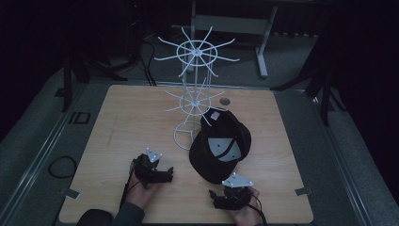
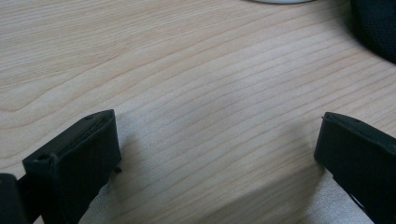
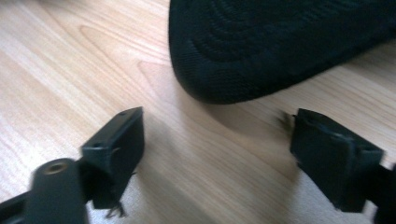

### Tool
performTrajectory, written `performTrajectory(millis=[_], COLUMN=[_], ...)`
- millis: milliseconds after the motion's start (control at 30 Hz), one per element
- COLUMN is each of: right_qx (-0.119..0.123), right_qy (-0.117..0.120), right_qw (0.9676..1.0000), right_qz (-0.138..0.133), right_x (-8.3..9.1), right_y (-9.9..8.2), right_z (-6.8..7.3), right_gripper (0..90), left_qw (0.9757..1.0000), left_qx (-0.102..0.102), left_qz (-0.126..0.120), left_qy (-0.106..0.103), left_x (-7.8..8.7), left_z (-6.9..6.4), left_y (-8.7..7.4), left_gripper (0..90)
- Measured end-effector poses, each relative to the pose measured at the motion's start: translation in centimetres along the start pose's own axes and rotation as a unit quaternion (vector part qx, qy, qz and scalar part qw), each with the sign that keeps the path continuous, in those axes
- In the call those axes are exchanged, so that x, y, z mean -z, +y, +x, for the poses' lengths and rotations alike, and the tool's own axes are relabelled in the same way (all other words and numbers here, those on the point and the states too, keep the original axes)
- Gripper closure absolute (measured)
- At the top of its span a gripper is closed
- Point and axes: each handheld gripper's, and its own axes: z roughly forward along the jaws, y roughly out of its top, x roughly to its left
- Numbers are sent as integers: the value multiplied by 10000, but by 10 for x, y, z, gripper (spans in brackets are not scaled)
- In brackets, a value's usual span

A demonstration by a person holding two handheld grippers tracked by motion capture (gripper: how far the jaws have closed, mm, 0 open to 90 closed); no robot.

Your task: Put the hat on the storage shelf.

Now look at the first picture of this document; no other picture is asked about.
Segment black tripod stand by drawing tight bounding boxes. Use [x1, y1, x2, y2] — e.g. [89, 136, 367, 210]
[270, 46, 347, 127]

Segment small metal table bracket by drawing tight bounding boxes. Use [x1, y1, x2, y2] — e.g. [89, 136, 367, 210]
[63, 187, 82, 201]
[294, 186, 314, 197]

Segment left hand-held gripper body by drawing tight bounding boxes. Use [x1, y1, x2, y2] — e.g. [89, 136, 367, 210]
[133, 146, 166, 190]

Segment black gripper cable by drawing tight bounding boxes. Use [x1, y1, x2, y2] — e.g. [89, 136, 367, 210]
[120, 158, 137, 209]
[247, 187, 268, 226]

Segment person's left hand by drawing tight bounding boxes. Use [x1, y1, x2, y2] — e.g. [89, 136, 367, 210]
[125, 172, 162, 210]

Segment white wire display rack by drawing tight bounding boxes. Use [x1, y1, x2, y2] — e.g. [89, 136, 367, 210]
[152, 25, 241, 152]

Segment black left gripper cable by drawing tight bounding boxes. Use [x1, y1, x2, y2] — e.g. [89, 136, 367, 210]
[120, 158, 137, 209]

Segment grey metal table frame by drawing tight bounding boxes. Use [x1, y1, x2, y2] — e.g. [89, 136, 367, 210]
[189, 0, 279, 79]

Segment black rectangular floor bracket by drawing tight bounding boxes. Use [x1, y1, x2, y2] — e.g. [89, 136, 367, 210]
[68, 111, 92, 125]

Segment black cable loop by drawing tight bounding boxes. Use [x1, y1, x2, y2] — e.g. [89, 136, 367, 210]
[47, 155, 78, 180]

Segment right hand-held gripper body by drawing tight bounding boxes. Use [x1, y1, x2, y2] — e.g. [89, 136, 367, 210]
[215, 171, 255, 211]

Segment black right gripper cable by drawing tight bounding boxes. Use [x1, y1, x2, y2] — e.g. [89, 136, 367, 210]
[247, 187, 268, 226]

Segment person's right hand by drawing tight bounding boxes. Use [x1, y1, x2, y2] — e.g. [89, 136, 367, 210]
[226, 186, 263, 226]

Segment black floor cables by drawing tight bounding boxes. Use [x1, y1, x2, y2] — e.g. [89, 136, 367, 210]
[135, 34, 158, 87]

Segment black baseball cap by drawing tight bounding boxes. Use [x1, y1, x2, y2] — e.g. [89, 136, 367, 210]
[188, 106, 253, 186]

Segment person's dark knee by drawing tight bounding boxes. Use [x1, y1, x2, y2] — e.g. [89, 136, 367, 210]
[75, 208, 114, 226]

